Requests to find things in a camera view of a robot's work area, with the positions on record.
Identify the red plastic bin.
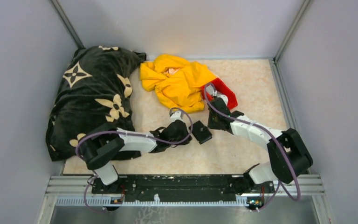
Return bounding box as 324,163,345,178
201,77,238,110

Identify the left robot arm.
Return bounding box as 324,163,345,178
75,119,192,193

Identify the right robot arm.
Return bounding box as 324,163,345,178
207,97,313,192

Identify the yellow jacket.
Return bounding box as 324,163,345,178
140,54,217,113

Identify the black floral blanket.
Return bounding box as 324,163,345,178
45,46,146,161

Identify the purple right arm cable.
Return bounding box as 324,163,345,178
203,83,301,202

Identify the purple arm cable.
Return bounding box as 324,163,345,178
203,83,301,202
75,107,194,214

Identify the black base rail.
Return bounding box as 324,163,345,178
91,175,275,202

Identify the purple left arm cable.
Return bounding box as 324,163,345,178
75,107,194,214

